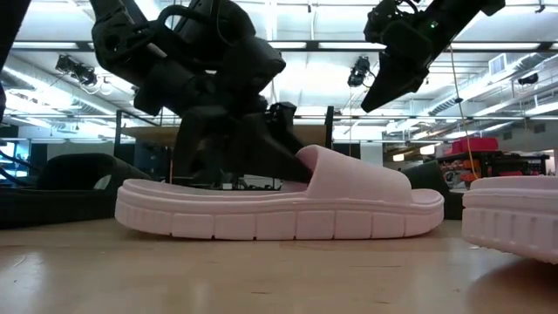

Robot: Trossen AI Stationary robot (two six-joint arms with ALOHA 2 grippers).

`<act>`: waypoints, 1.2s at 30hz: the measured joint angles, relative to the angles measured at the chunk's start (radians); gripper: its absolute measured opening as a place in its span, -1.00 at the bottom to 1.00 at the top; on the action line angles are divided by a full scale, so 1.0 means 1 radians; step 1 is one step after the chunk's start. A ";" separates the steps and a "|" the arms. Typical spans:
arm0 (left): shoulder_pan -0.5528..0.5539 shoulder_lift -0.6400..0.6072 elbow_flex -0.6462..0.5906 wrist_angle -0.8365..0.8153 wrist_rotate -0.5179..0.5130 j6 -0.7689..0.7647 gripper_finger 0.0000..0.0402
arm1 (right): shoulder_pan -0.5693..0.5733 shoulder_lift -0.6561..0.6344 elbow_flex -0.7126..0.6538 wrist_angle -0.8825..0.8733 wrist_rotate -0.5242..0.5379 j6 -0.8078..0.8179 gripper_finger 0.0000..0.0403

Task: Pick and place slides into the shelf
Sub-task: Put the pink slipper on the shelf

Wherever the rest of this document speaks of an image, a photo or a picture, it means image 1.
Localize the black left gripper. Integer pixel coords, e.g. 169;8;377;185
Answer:
133;37;316;185

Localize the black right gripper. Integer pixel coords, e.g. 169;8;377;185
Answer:
360;19;432;113

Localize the pink rubber slide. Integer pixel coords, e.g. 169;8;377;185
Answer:
114;144;446;242
460;175;558;265

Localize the black ceiling spotlight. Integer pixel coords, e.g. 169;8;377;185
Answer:
347;55;371;88
55;54;99;87

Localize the storage rack with red bins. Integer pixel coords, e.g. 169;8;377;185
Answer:
435;137;551;195

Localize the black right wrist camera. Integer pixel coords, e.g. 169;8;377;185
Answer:
364;0;419;44

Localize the yellow hanging cable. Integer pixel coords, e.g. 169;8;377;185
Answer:
448;45;480;180

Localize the wooden shelf with black frame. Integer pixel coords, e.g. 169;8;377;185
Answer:
113;106;335;187

